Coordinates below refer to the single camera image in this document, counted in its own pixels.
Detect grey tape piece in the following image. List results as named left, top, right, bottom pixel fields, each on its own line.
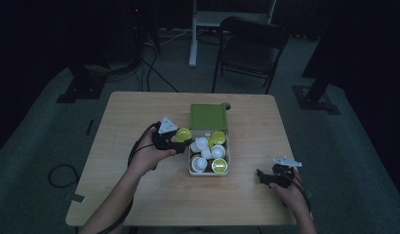
left=68, top=192, right=86, bottom=204

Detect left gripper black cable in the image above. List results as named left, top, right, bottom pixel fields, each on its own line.
left=96, top=122, right=161, bottom=234

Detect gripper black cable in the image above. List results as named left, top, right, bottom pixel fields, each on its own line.
left=96, top=122, right=161, bottom=234
left=285, top=174, right=313, bottom=214

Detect coiled black cable loop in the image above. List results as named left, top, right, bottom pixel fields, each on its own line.
left=47, top=163, right=81, bottom=189

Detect person's right hand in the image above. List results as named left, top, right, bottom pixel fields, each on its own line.
left=268, top=170, right=313, bottom=217

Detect black floor cables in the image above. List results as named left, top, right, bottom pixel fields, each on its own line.
left=134, top=42, right=180, bottom=94

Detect green box sleeve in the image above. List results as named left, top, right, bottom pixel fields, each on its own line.
left=188, top=102, right=229, bottom=132

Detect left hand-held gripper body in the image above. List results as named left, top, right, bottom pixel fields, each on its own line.
left=151, top=115, right=180, bottom=154

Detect white desk frame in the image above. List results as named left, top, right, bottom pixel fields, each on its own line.
left=187, top=0, right=278, bottom=68

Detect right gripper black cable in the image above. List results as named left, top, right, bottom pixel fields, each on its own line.
left=285, top=174, right=313, bottom=214

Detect white floor cable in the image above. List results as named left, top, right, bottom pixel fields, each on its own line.
left=144, top=28, right=193, bottom=46

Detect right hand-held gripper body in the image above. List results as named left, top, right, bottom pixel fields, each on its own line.
left=271, top=155, right=303, bottom=190

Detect coffee pods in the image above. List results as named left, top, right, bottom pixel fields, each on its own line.
left=187, top=129, right=231, bottom=177

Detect yellow lidded capsule cup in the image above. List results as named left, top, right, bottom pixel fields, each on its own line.
left=211, top=157, right=229, bottom=175
left=210, top=130, right=227, bottom=146

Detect person's left hand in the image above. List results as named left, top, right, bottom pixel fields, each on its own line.
left=128, top=126, right=177, bottom=178

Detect black folding chair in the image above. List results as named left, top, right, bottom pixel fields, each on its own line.
left=211, top=16, right=291, bottom=96

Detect black stand with base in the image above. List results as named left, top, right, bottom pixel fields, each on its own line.
left=292, top=32, right=342, bottom=116
left=56, top=62, right=108, bottom=104

